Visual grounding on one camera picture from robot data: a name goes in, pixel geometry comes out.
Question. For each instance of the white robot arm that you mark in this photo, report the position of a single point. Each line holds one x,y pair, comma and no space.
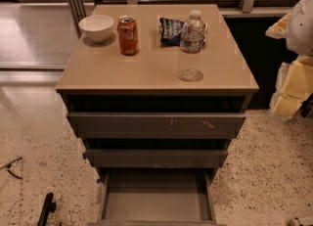
299,37

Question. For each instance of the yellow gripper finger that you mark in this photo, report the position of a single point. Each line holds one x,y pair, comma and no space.
279,29
294,85

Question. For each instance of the white ceramic bowl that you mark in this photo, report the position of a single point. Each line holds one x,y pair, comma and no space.
98,28

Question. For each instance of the black tool on floor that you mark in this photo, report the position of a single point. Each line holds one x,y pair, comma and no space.
49,206

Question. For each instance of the blue chip bag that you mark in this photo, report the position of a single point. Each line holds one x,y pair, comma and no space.
170,31

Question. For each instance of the clear plastic water bottle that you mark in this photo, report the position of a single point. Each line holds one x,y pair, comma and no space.
191,42

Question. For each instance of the open bottom drawer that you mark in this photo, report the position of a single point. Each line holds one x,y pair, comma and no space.
156,197

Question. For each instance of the tan drawer cabinet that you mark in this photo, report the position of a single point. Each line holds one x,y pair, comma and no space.
99,79

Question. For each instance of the orange soda can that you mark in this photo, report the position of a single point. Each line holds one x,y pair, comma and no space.
127,35

